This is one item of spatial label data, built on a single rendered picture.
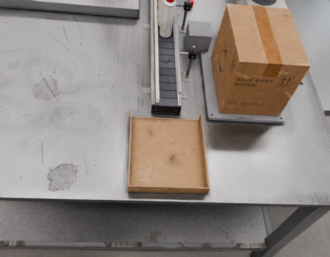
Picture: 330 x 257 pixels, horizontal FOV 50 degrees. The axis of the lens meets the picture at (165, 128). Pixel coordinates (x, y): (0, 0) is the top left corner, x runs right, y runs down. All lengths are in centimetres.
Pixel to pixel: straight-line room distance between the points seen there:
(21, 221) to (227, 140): 103
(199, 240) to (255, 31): 100
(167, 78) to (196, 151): 32
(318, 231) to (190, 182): 124
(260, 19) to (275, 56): 19
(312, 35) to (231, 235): 104
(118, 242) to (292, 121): 94
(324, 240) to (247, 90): 125
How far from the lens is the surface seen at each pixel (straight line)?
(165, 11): 148
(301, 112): 153
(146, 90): 140
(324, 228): 232
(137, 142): 125
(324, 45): 189
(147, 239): 175
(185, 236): 178
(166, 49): 151
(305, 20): 200
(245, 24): 132
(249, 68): 120
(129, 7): 170
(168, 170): 120
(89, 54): 154
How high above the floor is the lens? 188
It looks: 54 degrees down
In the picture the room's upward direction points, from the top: 12 degrees clockwise
